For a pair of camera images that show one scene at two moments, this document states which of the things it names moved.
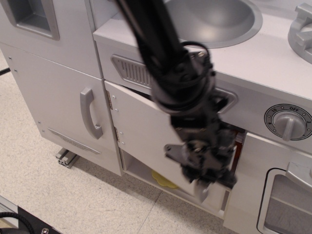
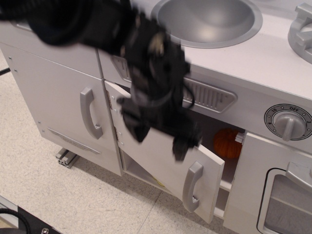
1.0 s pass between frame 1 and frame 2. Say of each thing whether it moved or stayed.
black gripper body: moved
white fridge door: stayed
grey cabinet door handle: moved
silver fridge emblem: stayed
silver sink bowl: stayed
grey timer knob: stayed
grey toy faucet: stayed
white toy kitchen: stayed
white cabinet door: moved
